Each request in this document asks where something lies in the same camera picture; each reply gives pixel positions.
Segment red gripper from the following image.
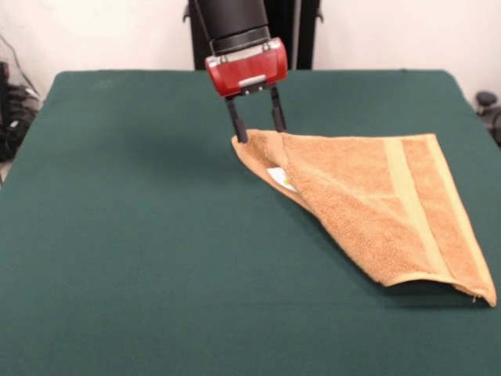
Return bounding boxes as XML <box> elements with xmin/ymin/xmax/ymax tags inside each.
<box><xmin>204</xmin><ymin>37</ymin><xmax>290</xmax><ymax>143</ymax></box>

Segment tan terry towel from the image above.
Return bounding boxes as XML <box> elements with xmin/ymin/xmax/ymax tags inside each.
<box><xmin>230</xmin><ymin>128</ymin><xmax>498</xmax><ymax>309</ymax></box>

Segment dark green table cloth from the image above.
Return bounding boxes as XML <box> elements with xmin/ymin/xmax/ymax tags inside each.
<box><xmin>0</xmin><ymin>69</ymin><xmax>501</xmax><ymax>376</ymax></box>

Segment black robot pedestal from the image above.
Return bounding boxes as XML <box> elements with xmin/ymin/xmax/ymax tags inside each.
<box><xmin>182</xmin><ymin>0</ymin><xmax>326</xmax><ymax>71</ymax></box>

